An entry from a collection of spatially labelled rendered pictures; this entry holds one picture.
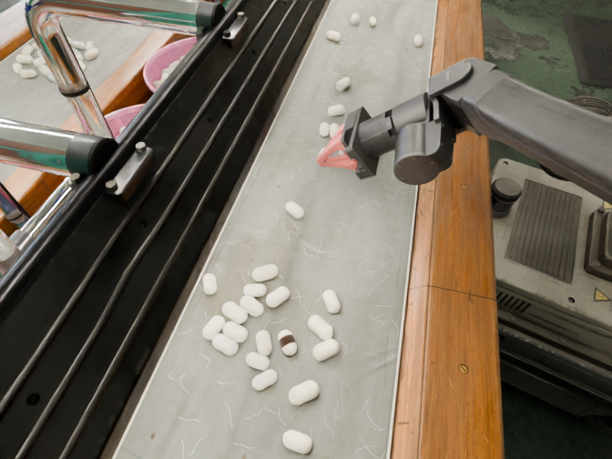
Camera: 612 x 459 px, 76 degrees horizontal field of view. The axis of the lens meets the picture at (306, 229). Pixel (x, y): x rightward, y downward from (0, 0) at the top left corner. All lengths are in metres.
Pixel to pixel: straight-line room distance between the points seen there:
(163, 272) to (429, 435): 0.37
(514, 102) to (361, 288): 0.30
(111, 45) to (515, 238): 1.10
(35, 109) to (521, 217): 1.15
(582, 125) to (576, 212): 0.80
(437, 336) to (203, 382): 0.30
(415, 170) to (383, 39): 0.66
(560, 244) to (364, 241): 0.62
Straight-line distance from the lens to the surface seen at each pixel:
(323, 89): 0.92
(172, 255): 0.22
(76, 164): 0.22
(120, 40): 1.19
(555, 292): 1.04
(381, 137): 0.58
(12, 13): 1.38
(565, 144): 0.43
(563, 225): 1.18
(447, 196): 0.69
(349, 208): 0.67
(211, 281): 0.57
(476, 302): 0.59
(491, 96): 0.50
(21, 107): 1.04
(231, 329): 0.53
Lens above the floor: 1.25
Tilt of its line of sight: 53 degrees down
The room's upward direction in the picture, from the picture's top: 1 degrees clockwise
